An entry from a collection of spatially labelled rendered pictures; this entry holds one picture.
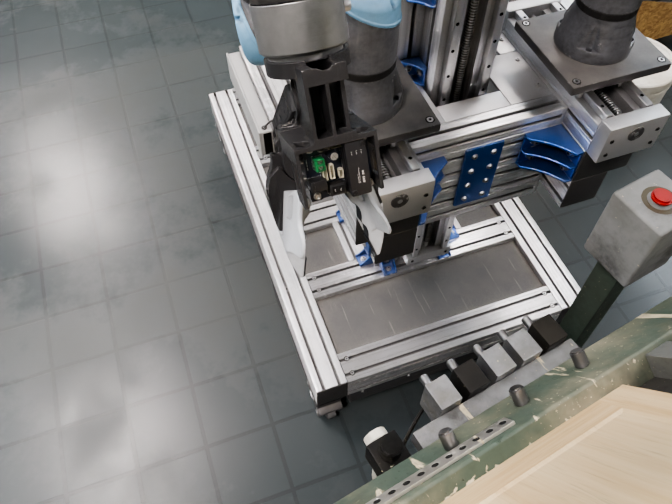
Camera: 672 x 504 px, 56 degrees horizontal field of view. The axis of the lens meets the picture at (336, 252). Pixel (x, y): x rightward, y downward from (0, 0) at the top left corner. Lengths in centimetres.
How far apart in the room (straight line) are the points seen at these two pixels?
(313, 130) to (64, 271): 194
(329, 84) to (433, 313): 141
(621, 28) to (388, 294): 97
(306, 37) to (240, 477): 156
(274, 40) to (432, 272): 151
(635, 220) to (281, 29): 91
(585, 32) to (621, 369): 63
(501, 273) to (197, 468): 107
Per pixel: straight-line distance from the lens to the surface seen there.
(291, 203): 59
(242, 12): 104
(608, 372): 110
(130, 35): 325
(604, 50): 136
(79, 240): 244
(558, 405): 105
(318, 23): 51
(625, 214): 130
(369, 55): 107
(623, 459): 93
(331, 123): 51
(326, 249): 199
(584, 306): 157
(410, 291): 191
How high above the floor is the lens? 183
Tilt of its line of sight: 55 degrees down
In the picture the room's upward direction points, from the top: straight up
